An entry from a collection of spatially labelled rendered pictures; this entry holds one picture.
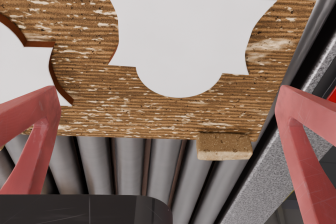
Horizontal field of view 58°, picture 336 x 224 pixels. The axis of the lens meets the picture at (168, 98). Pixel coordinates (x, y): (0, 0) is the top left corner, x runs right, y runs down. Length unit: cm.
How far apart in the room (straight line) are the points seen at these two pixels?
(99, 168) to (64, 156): 5
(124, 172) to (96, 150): 6
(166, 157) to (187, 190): 10
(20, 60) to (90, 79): 6
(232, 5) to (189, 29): 4
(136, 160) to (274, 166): 19
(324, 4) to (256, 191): 33
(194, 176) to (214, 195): 8
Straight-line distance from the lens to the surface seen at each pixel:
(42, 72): 28
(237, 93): 30
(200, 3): 22
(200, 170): 45
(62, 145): 43
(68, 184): 52
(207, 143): 33
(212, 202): 55
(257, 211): 60
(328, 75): 33
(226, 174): 46
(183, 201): 54
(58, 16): 25
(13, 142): 44
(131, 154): 41
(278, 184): 52
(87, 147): 41
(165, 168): 44
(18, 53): 28
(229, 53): 25
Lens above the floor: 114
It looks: 43 degrees down
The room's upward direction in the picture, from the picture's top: 179 degrees counter-clockwise
